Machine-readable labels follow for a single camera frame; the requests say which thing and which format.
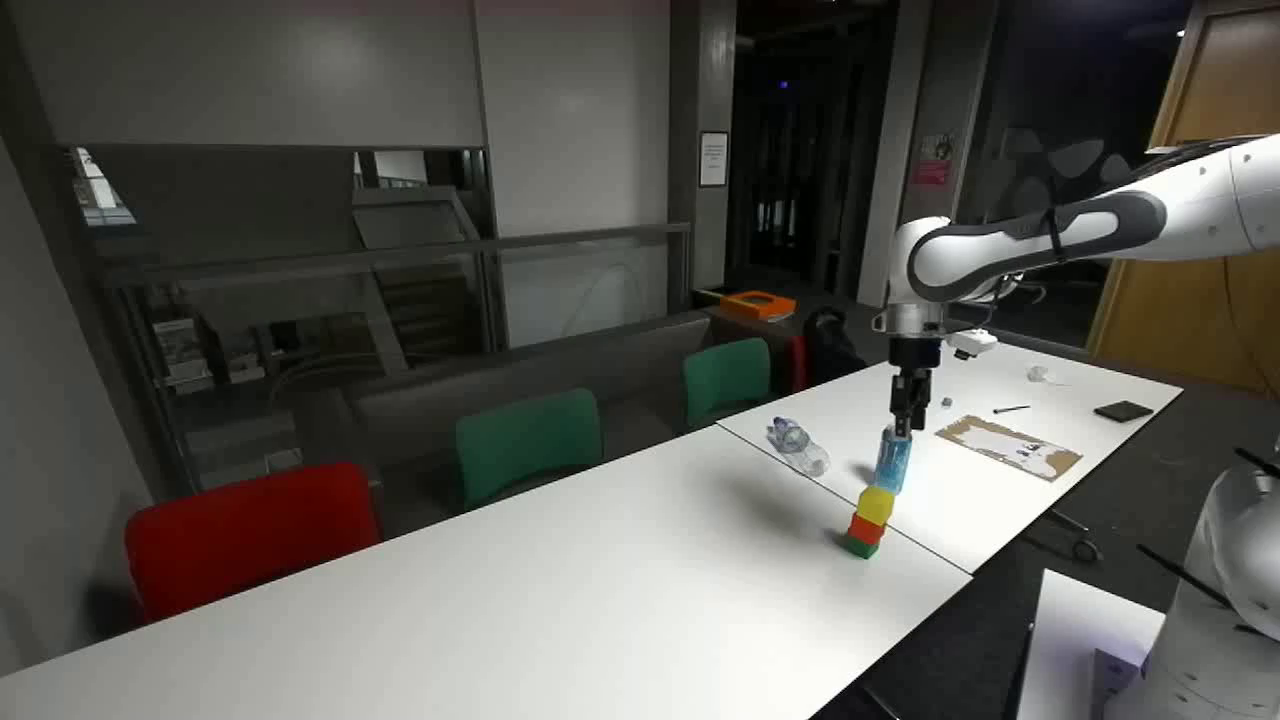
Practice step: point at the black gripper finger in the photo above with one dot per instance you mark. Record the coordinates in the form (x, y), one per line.
(900, 415)
(917, 418)

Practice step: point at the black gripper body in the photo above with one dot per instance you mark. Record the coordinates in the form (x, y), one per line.
(913, 368)

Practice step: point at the clear plastic water bottle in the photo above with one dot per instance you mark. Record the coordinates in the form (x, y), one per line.
(800, 455)

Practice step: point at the grey sofa bench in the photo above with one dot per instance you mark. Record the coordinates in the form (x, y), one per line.
(402, 424)

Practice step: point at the green chair near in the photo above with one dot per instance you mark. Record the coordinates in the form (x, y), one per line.
(531, 440)

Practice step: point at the green chair far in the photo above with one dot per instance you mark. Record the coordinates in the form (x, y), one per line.
(725, 378)

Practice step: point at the green chair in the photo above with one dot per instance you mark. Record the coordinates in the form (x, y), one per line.
(725, 378)
(531, 440)

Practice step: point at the red chair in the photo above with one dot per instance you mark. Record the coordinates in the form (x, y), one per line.
(235, 538)

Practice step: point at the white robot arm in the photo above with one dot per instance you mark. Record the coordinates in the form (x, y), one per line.
(1216, 649)

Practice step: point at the orange box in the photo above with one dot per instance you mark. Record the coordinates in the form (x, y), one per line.
(761, 305)

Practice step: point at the stacked colourful blocks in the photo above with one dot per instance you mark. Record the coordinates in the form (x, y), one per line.
(868, 520)

